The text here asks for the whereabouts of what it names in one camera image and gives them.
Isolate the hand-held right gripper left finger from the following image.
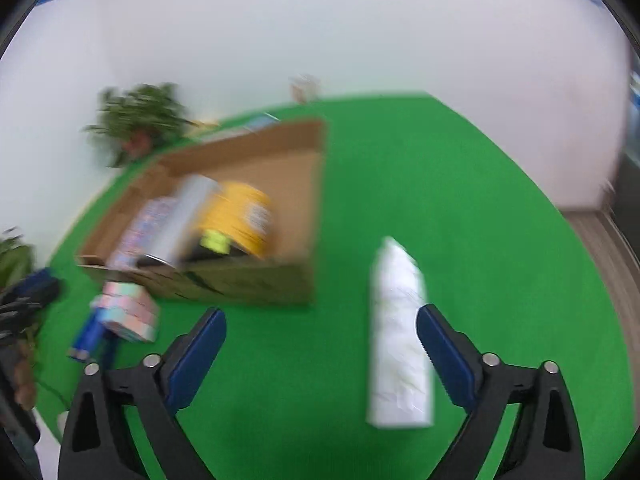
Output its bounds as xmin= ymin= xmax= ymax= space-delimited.
xmin=57 ymin=307 xmax=228 ymax=480

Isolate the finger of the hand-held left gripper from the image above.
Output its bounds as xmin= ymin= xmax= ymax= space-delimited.
xmin=12 ymin=267 xmax=66 ymax=313

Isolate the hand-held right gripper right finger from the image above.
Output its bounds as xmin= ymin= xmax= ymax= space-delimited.
xmin=416 ymin=304 xmax=586 ymax=480

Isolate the pastel puzzle cube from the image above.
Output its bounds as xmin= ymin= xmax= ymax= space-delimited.
xmin=90 ymin=281 xmax=161 ymax=343

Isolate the large cardboard box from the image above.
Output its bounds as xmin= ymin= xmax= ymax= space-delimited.
xmin=75 ymin=119 xmax=328 ymax=307

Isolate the silver metal can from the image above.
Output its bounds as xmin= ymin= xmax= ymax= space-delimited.
xmin=137 ymin=174 xmax=223 ymax=268

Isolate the yellow can with black lid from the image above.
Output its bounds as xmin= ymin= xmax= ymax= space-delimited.
xmin=187 ymin=181 xmax=275 ymax=261

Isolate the large leafy green plant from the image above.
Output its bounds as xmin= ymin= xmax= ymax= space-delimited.
xmin=0 ymin=227 xmax=38 ymax=291

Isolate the blue tape dispenser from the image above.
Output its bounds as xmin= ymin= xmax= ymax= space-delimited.
xmin=67 ymin=307 xmax=121 ymax=363

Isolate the green tablecloth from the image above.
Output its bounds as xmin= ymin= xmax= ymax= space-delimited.
xmin=35 ymin=91 xmax=626 ymax=480

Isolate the small potted green plant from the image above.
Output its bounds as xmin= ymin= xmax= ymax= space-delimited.
xmin=82 ymin=82 xmax=198 ymax=168

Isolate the glass jar with orange label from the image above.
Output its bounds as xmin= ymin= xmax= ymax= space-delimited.
xmin=289 ymin=74 xmax=321 ymax=103

